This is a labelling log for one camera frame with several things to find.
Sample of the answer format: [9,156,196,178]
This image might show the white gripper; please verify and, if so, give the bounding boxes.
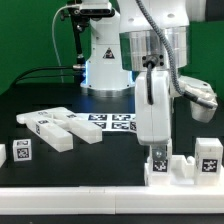
[135,71,171,161]

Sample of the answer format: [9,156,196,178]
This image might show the white chair seat part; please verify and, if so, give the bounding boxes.
[144,155,195,186]

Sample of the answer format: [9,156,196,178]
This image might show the white chair back part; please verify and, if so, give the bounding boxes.
[16,107,102,144]

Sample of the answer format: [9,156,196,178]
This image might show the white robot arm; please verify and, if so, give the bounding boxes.
[80,0,217,161]

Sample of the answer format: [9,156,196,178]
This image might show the printed marker sheet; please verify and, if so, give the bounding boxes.
[78,113,136,133]

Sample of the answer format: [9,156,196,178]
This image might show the small white tagged cube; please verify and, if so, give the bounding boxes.
[13,139,32,162]

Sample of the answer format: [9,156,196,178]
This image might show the white block left edge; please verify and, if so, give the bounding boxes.
[0,144,6,168]

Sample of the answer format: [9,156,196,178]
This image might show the white frame wall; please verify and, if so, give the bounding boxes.
[0,166,224,216]

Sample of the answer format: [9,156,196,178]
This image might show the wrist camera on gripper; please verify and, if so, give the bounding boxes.
[179,76,218,123]

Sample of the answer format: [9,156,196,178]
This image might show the black cables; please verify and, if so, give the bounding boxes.
[10,65,84,87]

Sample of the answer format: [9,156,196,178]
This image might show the grey camera cable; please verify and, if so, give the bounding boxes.
[51,3,81,84]

